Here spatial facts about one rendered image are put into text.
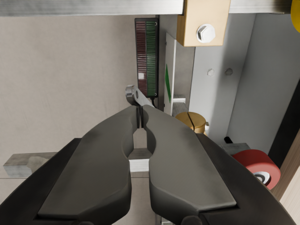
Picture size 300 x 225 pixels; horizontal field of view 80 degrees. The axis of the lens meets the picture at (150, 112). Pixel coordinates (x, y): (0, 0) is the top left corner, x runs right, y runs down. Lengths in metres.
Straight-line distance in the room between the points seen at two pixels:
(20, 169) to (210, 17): 0.37
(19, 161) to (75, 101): 0.93
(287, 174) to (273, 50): 0.25
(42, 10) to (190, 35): 0.17
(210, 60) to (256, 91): 0.14
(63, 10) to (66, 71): 0.98
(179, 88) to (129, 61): 0.73
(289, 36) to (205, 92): 0.23
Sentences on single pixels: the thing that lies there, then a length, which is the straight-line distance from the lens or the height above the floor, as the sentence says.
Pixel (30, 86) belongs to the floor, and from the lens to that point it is 1.36.
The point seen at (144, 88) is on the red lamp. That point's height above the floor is 0.70.
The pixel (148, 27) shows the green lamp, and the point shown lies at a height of 0.70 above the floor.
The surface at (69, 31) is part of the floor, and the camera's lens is 1.16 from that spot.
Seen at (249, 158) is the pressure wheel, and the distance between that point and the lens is 0.33.
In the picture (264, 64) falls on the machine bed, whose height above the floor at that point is 0.70.
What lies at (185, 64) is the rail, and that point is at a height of 0.70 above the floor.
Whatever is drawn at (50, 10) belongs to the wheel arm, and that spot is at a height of 0.85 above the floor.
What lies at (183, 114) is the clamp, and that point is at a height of 0.83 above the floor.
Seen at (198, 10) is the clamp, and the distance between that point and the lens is 0.24.
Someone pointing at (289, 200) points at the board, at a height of 0.90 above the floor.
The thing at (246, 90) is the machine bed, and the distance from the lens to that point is 0.55.
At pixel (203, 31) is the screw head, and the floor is 0.88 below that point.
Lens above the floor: 1.09
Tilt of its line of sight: 60 degrees down
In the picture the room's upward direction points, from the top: 174 degrees clockwise
